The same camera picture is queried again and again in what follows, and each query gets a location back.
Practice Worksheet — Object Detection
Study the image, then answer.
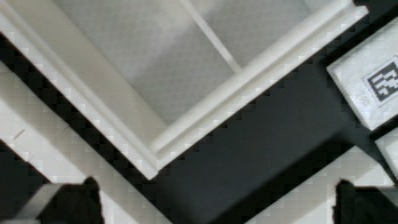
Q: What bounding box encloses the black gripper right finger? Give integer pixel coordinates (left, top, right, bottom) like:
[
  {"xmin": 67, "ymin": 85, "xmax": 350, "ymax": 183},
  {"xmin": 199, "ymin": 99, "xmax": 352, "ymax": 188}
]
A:
[{"xmin": 334, "ymin": 180, "xmax": 398, "ymax": 224}]

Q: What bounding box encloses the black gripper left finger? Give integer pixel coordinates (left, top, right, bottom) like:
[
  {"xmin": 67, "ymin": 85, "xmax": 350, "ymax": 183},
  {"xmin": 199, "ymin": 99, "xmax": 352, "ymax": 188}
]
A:
[{"xmin": 0, "ymin": 176, "xmax": 107, "ymax": 224}]

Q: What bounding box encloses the white cabinet door panel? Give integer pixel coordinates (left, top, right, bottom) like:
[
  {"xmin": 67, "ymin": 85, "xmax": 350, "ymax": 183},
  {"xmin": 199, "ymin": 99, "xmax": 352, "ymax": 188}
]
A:
[{"xmin": 327, "ymin": 23, "xmax": 398, "ymax": 130}]

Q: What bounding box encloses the white cabinet body box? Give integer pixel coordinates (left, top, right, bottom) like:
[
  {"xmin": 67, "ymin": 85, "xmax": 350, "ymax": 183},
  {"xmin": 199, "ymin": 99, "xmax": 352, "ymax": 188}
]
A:
[{"xmin": 0, "ymin": 0, "xmax": 368, "ymax": 177}]

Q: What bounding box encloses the white U-shaped border fence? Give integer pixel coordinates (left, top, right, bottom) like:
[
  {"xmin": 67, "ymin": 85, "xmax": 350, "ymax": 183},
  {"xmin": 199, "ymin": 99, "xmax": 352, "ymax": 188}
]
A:
[{"xmin": 0, "ymin": 64, "xmax": 393, "ymax": 224}]

